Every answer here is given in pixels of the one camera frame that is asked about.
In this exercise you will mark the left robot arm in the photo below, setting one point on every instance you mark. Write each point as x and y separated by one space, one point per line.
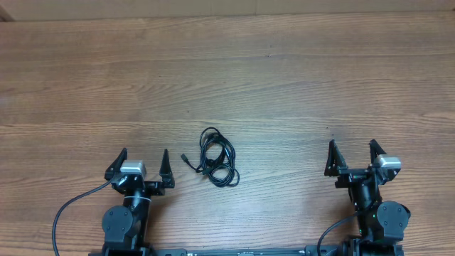
125 225

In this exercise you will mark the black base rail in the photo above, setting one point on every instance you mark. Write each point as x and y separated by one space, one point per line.
309 250

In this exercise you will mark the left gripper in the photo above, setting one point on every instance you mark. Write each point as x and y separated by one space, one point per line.
165 173

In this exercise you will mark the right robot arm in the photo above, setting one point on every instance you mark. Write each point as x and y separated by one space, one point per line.
381 223

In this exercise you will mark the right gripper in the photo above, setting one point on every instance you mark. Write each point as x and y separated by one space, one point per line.
335 167

